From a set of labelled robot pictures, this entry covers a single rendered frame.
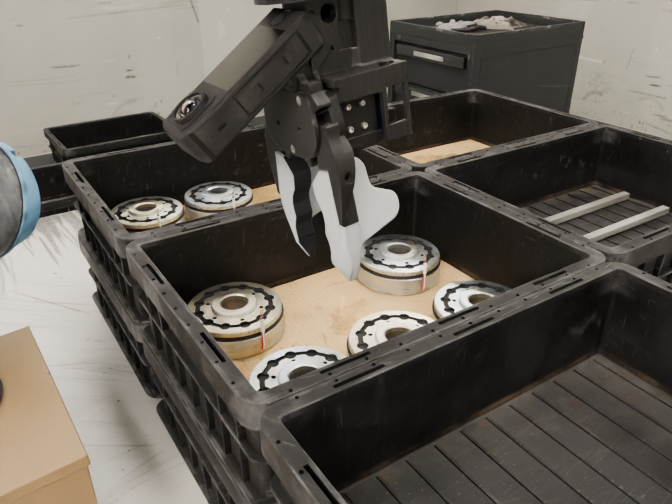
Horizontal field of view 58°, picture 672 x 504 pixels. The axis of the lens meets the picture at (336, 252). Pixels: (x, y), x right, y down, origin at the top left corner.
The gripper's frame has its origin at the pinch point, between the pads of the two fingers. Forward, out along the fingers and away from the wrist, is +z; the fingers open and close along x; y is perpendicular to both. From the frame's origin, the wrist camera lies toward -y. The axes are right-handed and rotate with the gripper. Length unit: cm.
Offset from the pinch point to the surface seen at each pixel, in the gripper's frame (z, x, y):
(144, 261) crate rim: 3.6, 18.6, -9.5
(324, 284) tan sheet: 15.6, 20.2, 10.6
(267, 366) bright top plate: 12.4, 6.4, -4.0
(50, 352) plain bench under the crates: 23, 45, -20
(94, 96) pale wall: 39, 332, 50
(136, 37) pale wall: 13, 330, 82
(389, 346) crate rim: 6.8, -5.4, 1.8
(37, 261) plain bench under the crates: 21, 74, -17
